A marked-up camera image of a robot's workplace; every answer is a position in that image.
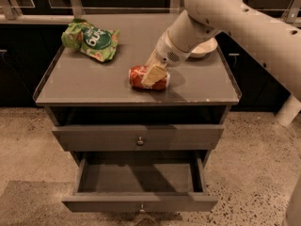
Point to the grey drawer cabinet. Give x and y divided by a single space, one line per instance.
77 90

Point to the brass middle drawer knob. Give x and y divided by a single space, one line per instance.
142 209

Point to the green chip bag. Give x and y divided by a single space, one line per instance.
90 40

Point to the red coke can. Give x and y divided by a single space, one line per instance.
136 74

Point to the open middle grey drawer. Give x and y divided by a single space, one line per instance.
167 181

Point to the brass drawer knob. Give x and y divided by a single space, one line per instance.
142 209
140 141

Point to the brass top drawer knob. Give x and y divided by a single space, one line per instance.
140 141

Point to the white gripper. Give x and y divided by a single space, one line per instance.
168 52

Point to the closed top grey drawer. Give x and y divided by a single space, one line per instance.
172 137

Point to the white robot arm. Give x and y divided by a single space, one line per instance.
257 180

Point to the white paper bowl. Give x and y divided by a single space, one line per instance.
204 48

